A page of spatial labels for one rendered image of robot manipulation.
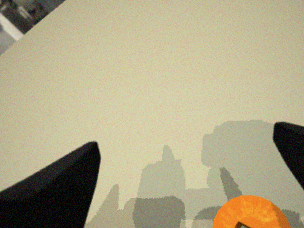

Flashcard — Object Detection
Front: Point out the orange knob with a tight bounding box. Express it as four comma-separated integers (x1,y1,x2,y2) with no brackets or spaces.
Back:
213,195,291,228

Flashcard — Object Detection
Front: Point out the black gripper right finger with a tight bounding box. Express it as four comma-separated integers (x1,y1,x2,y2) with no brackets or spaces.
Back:
272,122,304,189

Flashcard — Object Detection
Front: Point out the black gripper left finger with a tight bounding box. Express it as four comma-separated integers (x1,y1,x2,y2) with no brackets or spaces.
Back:
0,141,101,228

